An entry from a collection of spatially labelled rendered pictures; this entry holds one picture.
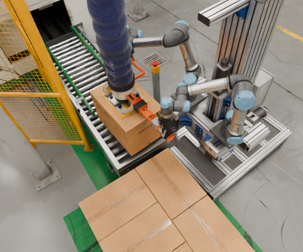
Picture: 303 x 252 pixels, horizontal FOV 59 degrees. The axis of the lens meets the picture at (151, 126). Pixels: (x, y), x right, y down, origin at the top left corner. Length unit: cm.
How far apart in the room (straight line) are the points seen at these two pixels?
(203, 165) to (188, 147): 28
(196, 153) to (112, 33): 175
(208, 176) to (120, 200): 100
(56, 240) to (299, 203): 257
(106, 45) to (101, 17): 21
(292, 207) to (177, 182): 134
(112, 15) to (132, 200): 154
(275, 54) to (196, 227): 319
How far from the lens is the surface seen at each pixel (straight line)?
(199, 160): 304
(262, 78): 245
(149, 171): 259
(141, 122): 225
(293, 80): 441
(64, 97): 271
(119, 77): 210
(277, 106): 399
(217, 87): 179
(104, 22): 180
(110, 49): 191
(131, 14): 535
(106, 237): 244
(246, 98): 166
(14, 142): 283
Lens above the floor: 287
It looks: 54 degrees down
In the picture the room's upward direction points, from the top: 5 degrees counter-clockwise
